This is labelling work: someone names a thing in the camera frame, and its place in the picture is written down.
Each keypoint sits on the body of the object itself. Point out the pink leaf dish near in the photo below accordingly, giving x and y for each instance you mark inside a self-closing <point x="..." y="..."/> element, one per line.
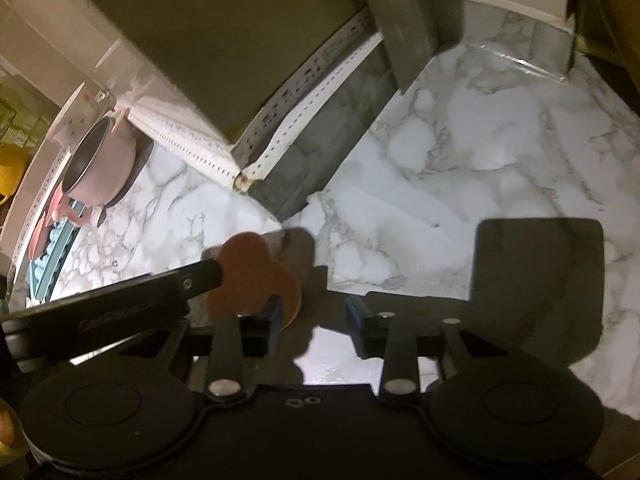
<point x="40" y="238"/>

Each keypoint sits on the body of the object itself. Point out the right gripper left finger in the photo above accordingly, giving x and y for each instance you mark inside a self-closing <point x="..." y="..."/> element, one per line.
<point x="237" y="339"/>

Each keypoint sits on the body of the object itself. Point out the pink pot with steel interior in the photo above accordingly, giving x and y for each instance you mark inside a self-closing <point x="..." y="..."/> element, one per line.
<point x="99" y="167"/>

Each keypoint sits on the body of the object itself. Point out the round wooden cutting board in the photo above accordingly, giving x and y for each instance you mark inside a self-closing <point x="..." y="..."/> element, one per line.
<point x="609" y="31"/>

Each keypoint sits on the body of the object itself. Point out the white floral ceramic bowl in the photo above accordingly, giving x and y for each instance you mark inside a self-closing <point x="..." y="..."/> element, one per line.
<point x="81" y="111"/>

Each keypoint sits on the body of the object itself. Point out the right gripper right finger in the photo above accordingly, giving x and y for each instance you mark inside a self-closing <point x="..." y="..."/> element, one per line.
<point x="387" y="336"/>

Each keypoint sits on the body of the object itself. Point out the blue ice cube tray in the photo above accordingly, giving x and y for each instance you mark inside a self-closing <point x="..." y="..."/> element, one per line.
<point x="43" y="272"/>

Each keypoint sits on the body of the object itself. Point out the pink leaf dish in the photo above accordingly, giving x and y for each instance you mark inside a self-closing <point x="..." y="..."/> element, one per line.
<point x="40" y="238"/>
<point x="50" y="207"/>

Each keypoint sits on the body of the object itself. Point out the pink heart-shaped dish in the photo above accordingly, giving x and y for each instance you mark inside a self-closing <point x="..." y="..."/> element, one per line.
<point x="251" y="276"/>

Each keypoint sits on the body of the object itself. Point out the pink leaf dish far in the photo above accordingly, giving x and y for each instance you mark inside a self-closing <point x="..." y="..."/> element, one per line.
<point x="50" y="207"/>

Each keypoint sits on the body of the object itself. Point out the yellow mug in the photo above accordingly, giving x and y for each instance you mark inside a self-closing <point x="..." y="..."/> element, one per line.
<point x="13" y="165"/>

